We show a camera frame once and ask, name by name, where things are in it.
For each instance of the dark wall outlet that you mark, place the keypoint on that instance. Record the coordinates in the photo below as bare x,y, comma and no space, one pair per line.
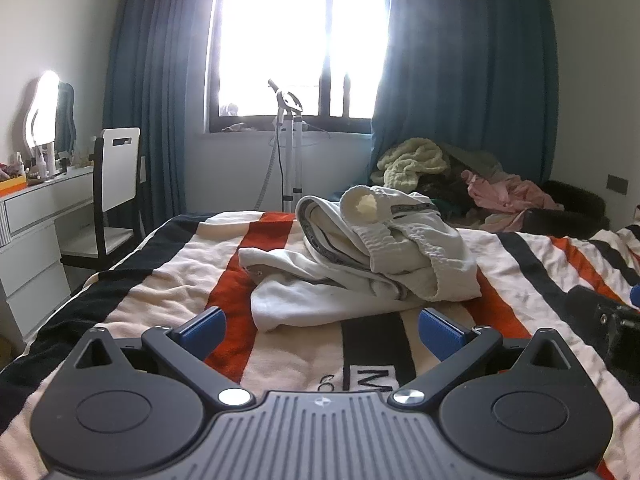
617,184

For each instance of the pink garment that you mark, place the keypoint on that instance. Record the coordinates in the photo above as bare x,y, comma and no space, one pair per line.
510,192

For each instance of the white dressing desk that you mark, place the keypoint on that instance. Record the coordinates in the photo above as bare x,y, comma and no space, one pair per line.
35,220

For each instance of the small grey cloth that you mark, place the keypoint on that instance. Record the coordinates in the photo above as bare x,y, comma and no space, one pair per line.
235,127

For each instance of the yellow-green knit garment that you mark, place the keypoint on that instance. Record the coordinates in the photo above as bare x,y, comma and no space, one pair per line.
412,162

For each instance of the dark clothes pile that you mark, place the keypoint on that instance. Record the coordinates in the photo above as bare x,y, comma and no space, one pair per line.
452,195

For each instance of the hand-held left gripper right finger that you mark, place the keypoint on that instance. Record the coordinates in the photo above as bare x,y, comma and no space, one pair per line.
441,332

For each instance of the dark hanging cloth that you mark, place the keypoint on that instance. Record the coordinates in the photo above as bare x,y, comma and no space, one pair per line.
66,117

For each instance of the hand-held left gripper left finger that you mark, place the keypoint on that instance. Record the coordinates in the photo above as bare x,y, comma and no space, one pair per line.
202,332

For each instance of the blue window curtain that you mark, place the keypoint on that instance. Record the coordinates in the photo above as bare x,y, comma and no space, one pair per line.
465,60
150,85

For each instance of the garment steamer stand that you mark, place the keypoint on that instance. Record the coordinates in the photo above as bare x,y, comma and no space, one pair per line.
289,150

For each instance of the white bottle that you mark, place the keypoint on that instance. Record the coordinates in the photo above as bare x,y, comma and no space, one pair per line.
41,165

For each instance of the black armchair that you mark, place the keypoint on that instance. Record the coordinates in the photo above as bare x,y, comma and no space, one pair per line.
575,202

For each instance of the white and black chair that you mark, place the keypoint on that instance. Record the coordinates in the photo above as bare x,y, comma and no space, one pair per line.
117,170

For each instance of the orange box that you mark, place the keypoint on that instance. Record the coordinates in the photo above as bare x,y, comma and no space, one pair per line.
12,185

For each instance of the striped cream blanket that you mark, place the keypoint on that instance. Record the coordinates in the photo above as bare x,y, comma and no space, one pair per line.
165,285

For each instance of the black framed window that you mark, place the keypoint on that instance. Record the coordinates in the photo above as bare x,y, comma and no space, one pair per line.
300,35

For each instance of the white track jacket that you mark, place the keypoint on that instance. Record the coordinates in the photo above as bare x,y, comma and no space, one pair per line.
360,260

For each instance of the lit vanity mirror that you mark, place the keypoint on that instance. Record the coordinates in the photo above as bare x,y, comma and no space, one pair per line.
44,110

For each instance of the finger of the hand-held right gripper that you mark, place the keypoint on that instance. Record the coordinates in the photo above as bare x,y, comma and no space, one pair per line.
592,300

